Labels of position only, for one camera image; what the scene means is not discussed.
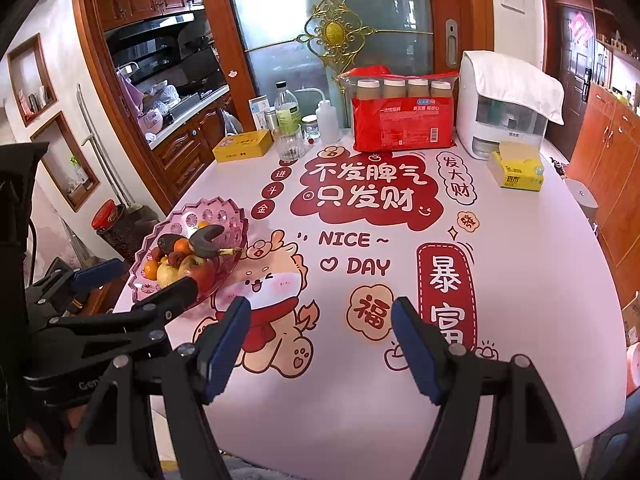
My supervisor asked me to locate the hanging clear plastic bag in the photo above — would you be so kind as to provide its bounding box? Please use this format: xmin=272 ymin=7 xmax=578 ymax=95
xmin=220 ymin=107 xmax=241 ymax=138

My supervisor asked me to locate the metal door handle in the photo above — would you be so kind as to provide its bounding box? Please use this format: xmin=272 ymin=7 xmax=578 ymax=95
xmin=445 ymin=19 xmax=459 ymax=68

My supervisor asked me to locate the red lidded dark jar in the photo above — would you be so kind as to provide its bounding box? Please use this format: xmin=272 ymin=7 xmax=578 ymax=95
xmin=91 ymin=199 xmax=151 ymax=261

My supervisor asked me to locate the red door decoration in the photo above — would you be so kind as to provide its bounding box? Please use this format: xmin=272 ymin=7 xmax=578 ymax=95
xmin=570 ymin=12 xmax=591 ymax=46

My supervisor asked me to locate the black range hood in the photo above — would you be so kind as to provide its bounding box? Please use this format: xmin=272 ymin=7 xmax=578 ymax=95
xmin=105 ymin=12 xmax=196 ymax=43

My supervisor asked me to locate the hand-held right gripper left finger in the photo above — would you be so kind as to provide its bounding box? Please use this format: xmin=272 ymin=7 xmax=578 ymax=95
xmin=60 ymin=296 xmax=252 ymax=480

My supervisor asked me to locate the yellow pear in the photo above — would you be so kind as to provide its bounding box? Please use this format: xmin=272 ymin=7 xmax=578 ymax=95
xmin=156 ymin=260 xmax=182 ymax=286

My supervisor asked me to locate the white towel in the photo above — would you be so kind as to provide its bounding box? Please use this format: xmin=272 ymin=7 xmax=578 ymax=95
xmin=472 ymin=52 xmax=566 ymax=126

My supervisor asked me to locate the clear bottle green label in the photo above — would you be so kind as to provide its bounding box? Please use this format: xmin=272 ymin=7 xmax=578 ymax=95
xmin=274 ymin=81 xmax=302 ymax=136

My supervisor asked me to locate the blue white carton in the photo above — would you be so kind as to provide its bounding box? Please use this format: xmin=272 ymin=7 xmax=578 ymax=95
xmin=248 ymin=94 xmax=271 ymax=131

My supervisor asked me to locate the frosted glass sliding door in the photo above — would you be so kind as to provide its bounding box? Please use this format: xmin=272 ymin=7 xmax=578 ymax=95
xmin=220 ymin=0 xmax=441 ymax=131

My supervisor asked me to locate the wooden side cabinet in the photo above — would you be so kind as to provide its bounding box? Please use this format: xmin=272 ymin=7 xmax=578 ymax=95
xmin=570 ymin=82 xmax=640 ymax=311

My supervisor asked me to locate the red yellow apple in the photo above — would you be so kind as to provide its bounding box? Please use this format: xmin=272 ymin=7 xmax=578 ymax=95
xmin=178 ymin=255 xmax=216 ymax=288

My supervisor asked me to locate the wooden kitchen counter cabinet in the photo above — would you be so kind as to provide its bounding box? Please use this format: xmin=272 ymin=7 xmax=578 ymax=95
xmin=150 ymin=92 xmax=236 ymax=201

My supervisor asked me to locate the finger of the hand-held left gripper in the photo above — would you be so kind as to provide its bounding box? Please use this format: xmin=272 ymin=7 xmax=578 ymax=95
xmin=25 ymin=258 xmax=126 ymax=312
xmin=30 ymin=276 xmax=202 ymax=361

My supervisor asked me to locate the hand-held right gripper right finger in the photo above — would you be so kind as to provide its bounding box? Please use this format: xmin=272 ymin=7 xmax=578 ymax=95
xmin=391 ymin=296 xmax=583 ymax=480

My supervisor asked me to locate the yellow tin box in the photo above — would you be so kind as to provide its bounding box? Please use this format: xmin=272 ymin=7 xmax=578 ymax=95
xmin=212 ymin=129 xmax=273 ymax=163

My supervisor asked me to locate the white countertop appliance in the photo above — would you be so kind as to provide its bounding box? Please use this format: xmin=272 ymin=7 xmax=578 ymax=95
xmin=457 ymin=50 xmax=551 ymax=161

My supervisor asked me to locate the brown entry door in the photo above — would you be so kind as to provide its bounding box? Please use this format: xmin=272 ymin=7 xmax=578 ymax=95
xmin=552 ymin=2 xmax=598 ymax=161

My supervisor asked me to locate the white squeeze bottle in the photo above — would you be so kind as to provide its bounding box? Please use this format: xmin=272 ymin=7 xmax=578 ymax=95
xmin=295 ymin=87 xmax=343 ymax=143

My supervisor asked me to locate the pink plastic bag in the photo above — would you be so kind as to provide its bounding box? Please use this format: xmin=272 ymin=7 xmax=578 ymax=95
xmin=117 ymin=72 xmax=178 ymax=133

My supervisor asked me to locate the gold door ornament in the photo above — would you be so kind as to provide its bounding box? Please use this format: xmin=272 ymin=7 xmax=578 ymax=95
xmin=245 ymin=0 xmax=433 ymax=81

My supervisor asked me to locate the wooden framed wall niche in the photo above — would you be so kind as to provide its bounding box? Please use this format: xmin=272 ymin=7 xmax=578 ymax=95
xmin=30 ymin=111 xmax=101 ymax=212
xmin=7 ymin=34 xmax=58 ymax=127

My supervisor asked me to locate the pink plastic fruit bowl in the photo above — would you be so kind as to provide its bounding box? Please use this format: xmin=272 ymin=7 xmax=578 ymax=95
xmin=129 ymin=196 xmax=249 ymax=311

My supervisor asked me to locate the white round bin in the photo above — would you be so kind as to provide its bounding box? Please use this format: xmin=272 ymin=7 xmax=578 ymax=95
xmin=565 ymin=177 xmax=598 ymax=226

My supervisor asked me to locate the wooden wall shelf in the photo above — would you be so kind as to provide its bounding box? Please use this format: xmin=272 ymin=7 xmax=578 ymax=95
xmin=595 ymin=7 xmax=640 ymax=111

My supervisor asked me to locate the yellow tissue pack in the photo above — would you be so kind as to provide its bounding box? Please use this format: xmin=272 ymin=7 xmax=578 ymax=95
xmin=487 ymin=141 xmax=546 ymax=192

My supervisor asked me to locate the white wall pipe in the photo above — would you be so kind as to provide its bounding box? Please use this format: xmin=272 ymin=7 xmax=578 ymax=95
xmin=76 ymin=84 xmax=126 ymax=206

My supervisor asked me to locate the clear drinking glass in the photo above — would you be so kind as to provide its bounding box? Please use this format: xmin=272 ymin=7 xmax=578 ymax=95
xmin=274 ymin=127 xmax=306 ymax=162

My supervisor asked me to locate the overripe dark banana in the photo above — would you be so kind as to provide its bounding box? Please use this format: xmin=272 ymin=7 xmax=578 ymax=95
xmin=190 ymin=225 xmax=243 ymax=260

